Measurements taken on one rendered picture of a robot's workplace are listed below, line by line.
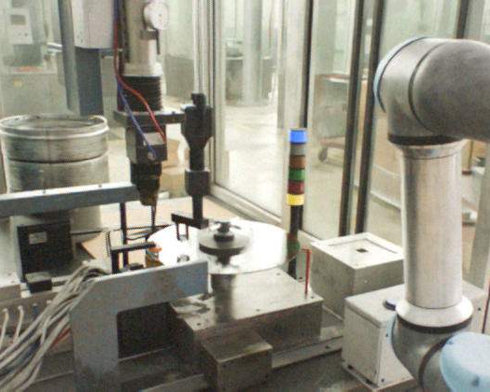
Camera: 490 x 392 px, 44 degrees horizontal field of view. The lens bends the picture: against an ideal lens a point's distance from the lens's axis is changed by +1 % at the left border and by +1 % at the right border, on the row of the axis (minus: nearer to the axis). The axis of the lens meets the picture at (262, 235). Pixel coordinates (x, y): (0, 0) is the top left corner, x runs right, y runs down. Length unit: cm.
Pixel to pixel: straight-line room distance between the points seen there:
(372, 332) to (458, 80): 56
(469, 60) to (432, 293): 36
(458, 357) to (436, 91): 36
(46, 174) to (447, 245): 121
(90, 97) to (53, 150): 55
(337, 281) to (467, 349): 55
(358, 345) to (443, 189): 43
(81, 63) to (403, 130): 66
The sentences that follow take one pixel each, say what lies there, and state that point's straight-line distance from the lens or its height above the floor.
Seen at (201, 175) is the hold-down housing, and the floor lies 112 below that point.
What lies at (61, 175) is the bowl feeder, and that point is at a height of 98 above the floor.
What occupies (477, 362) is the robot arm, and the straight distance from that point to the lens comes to 90.
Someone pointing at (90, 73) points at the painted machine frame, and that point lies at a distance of 126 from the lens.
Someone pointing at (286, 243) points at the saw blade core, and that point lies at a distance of 132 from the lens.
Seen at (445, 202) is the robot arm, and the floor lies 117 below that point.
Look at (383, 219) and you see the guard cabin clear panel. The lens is 158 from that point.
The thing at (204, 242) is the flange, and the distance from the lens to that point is 129.
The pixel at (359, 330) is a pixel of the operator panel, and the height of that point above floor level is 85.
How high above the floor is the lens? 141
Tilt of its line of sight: 20 degrees down
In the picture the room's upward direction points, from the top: 1 degrees clockwise
